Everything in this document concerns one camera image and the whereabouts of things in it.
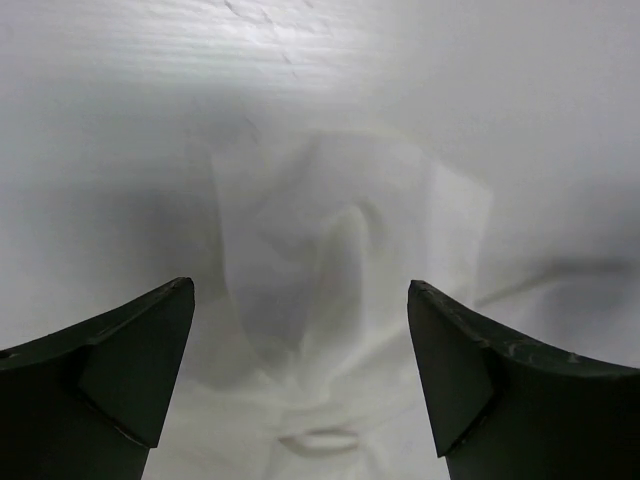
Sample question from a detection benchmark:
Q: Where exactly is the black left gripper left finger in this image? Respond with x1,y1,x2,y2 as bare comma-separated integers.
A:
1,277,194,480

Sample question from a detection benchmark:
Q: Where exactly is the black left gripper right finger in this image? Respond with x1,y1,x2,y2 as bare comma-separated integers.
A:
407,281,639,480

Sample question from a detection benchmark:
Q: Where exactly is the white t shirt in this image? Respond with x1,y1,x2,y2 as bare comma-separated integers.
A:
1,51,639,479

